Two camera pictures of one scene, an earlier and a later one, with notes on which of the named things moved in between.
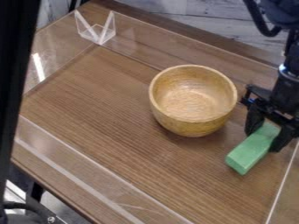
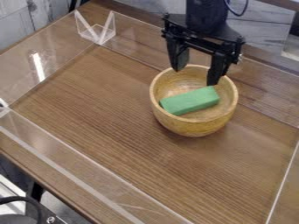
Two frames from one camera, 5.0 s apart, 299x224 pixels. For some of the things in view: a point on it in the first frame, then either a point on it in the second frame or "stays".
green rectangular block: (247, 155) -> (191, 101)
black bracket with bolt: (46, 216) stays
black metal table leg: (36, 191) stays
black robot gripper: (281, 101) -> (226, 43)
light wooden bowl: (192, 99) stays
